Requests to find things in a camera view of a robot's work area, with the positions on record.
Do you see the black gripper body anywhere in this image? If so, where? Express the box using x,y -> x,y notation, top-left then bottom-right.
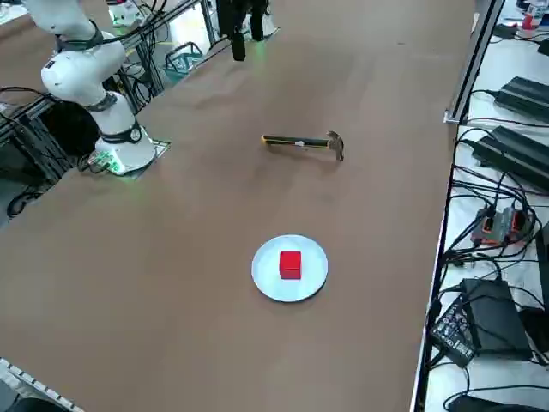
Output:
216,0 -> 268,27

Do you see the black yellow claw hammer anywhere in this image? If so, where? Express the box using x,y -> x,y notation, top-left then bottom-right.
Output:
260,130 -> 347,162

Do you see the red wooden cube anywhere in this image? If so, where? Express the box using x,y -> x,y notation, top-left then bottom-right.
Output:
278,250 -> 304,282

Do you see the pale blue round plate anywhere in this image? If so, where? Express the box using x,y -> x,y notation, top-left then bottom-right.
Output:
250,233 -> 330,304

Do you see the green plastic basket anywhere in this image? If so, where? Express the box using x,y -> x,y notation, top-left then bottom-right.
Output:
164,41 -> 203,86

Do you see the white base with green light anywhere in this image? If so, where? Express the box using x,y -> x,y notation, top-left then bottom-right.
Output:
105,0 -> 142,27

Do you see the small black adapter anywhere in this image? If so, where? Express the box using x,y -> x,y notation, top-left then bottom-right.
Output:
492,23 -> 521,40

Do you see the white bottle with label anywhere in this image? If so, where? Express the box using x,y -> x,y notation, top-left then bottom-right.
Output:
517,3 -> 542,39

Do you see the large black power adapter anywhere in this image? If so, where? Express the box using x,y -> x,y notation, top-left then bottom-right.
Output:
470,125 -> 549,193
497,76 -> 549,126

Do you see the orange black electronic module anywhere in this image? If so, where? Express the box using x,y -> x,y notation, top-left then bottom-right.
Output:
470,206 -> 504,248
501,205 -> 534,246

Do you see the black device with printed panel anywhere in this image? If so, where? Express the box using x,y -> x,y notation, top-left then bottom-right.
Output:
430,295 -> 478,369

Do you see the black upright panel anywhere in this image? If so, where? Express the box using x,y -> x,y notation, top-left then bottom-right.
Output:
534,222 -> 549,301

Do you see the black rectangular box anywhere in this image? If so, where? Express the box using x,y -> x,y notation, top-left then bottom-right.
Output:
461,277 -> 533,358

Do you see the white slotted strip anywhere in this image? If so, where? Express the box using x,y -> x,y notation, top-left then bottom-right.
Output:
0,355 -> 85,412

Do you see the flat black object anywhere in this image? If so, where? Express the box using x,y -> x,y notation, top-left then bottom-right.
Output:
444,392 -> 549,412

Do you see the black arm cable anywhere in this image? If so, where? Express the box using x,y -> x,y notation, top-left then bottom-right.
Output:
53,0 -> 202,57

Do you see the dark metal support frame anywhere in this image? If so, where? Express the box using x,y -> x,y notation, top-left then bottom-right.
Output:
0,88 -> 94,184

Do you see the aluminium frame post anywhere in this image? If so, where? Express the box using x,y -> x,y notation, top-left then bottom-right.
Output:
443,0 -> 508,125

